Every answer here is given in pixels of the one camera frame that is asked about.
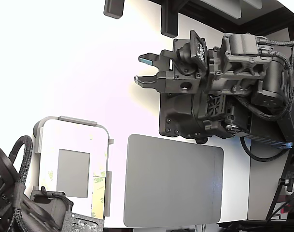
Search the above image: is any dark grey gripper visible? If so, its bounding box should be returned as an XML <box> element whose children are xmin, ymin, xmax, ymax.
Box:
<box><xmin>134</xmin><ymin>49</ymin><xmax>201</xmax><ymax>95</ymax></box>

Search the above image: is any large grey slab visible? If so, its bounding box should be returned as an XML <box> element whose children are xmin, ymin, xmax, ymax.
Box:
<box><xmin>199</xmin><ymin>0</ymin><xmax>243</xmax><ymax>20</ymax></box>

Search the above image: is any grey rectangular mat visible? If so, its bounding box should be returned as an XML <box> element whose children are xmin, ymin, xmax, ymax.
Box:
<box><xmin>123</xmin><ymin>134</ymin><xmax>224</xmax><ymax>228</ymax></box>

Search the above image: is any small grey slab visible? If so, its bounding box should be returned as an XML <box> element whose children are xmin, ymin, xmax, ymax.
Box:
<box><xmin>243</xmin><ymin>0</ymin><xmax>263</xmax><ymax>10</ymax></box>

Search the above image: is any grey fixture with dark legs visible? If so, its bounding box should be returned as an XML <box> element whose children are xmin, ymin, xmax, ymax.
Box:
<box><xmin>32</xmin><ymin>116</ymin><xmax>114</xmax><ymax>217</ymax></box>

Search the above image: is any light grey side panel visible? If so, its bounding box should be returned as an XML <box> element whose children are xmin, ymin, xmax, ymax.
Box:
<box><xmin>247</xmin><ymin>139</ymin><xmax>292</xmax><ymax>221</ymax></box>

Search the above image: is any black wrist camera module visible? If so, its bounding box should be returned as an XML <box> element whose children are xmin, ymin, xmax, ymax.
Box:
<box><xmin>175</xmin><ymin>30</ymin><xmax>208</xmax><ymax>73</ymax></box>

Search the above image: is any long black bracket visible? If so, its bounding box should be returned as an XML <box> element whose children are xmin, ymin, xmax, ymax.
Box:
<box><xmin>160</xmin><ymin>0</ymin><xmax>179</xmax><ymax>38</ymax></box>

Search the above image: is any short black bracket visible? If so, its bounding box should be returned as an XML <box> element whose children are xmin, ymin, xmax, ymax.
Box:
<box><xmin>103</xmin><ymin>0</ymin><xmax>125</xmax><ymax>19</ymax></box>

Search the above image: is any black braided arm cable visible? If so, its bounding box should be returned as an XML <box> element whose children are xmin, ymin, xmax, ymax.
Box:
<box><xmin>236</xmin><ymin>91</ymin><xmax>294</xmax><ymax>121</ymax></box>
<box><xmin>256</xmin><ymin>36</ymin><xmax>294</xmax><ymax>73</ymax></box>

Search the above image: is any smooth black cable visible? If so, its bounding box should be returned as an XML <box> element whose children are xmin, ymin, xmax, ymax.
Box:
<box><xmin>240</xmin><ymin>137</ymin><xmax>294</xmax><ymax>162</ymax></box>

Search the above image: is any black braided cable loop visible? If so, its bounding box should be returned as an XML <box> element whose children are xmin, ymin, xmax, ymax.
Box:
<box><xmin>8</xmin><ymin>135</ymin><xmax>33</xmax><ymax>191</ymax></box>

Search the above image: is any dark camera circuit board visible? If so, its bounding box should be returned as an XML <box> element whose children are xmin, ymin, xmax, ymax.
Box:
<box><xmin>61</xmin><ymin>212</ymin><xmax>105</xmax><ymax>232</ymax></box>

